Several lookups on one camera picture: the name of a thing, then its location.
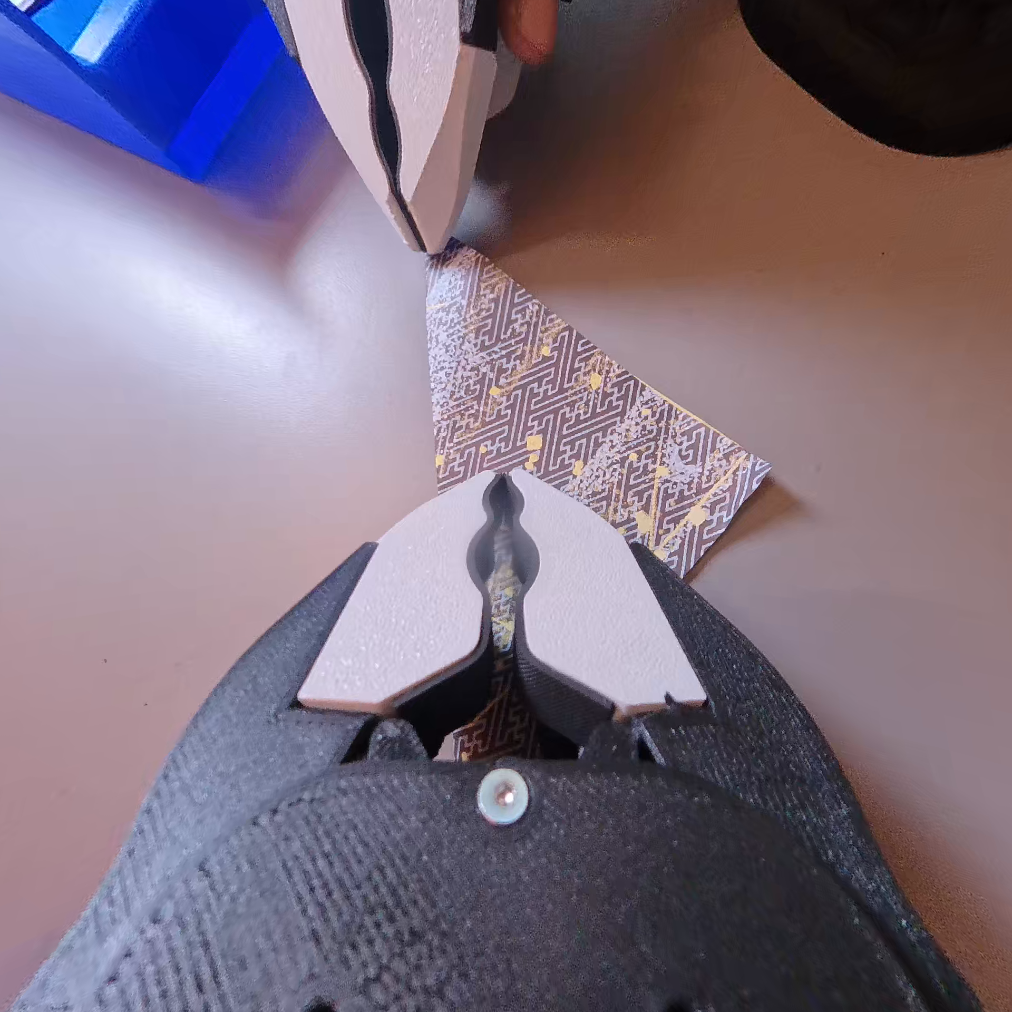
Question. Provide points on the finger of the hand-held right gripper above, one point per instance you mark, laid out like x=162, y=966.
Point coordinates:
x=435, y=95
x=324, y=79

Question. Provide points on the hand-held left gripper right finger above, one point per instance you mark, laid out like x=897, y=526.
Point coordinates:
x=609, y=617

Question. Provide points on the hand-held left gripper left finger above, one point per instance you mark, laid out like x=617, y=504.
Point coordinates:
x=396, y=617

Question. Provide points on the blue plastic bin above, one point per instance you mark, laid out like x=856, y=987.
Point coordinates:
x=143, y=79

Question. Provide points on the yellow backed black patterned paper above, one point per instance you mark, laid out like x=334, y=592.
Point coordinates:
x=538, y=396

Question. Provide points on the person's right hand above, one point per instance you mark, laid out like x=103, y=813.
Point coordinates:
x=530, y=29

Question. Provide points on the black textured pad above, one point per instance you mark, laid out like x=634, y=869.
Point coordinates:
x=886, y=64

